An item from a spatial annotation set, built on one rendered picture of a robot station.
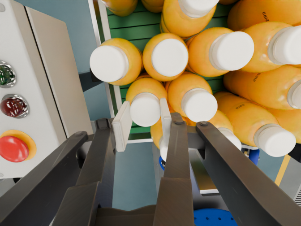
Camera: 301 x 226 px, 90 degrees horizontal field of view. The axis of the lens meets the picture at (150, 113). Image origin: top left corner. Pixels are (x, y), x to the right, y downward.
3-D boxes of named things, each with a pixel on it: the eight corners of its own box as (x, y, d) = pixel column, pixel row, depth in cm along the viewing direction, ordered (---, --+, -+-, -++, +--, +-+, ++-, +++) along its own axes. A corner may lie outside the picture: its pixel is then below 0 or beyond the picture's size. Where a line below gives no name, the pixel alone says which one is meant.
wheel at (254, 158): (246, 168, 35) (256, 172, 34) (248, 152, 33) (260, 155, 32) (249, 158, 38) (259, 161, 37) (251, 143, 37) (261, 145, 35)
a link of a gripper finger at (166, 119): (162, 118, 13) (171, 117, 13) (159, 97, 19) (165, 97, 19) (164, 149, 14) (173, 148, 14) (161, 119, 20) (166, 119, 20)
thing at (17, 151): (10, 158, 19) (2, 164, 18) (-3, 133, 18) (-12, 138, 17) (37, 156, 19) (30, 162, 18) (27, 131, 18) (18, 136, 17)
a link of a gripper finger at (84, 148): (111, 157, 12) (74, 160, 12) (122, 129, 17) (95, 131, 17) (108, 141, 11) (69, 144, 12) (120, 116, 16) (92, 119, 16)
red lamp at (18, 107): (10, 115, 17) (1, 119, 16) (2, 97, 17) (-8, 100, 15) (29, 114, 17) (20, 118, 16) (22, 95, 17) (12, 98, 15)
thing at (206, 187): (185, 158, 40) (199, 200, 28) (185, 150, 39) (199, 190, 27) (224, 155, 39) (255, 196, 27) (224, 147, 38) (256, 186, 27)
